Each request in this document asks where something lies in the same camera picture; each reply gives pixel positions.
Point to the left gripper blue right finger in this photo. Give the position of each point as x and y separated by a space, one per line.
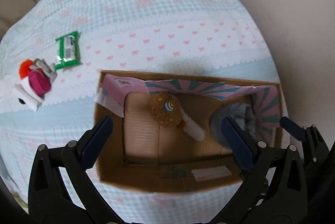
273 189

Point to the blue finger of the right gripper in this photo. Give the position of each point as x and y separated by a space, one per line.
292 128

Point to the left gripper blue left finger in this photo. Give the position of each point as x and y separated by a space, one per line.
60 191

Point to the grey sock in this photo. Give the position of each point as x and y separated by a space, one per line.
241 113

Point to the black small plush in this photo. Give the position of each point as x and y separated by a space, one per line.
21 101

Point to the white tissue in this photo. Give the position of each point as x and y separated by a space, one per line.
23 91

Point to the grey toy orange pompom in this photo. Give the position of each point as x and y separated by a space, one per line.
29 65

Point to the brown cookie plush toy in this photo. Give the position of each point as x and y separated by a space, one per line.
168 112

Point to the green wet wipes pack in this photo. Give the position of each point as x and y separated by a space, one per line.
68 54

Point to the magenta pouch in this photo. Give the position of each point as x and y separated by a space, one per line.
39 82

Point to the cardboard box pink lining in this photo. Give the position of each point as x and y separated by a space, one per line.
162 139

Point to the blue checkered bed cover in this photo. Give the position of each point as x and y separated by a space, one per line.
213 38

